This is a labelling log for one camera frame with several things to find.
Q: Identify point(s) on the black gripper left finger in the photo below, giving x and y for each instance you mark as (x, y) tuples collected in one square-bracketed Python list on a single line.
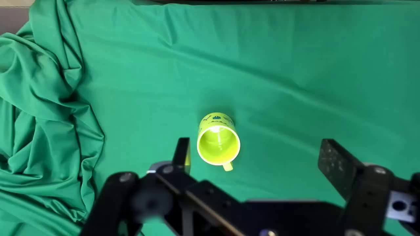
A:
[(179, 152)]

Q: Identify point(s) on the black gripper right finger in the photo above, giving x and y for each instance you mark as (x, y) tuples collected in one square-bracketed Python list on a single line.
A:
[(338, 168)]

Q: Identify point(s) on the yellow mug with dark print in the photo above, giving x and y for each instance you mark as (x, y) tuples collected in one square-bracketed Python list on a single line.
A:
[(217, 142)]

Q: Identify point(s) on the green cloth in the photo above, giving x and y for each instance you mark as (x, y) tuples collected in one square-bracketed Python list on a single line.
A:
[(279, 74)]

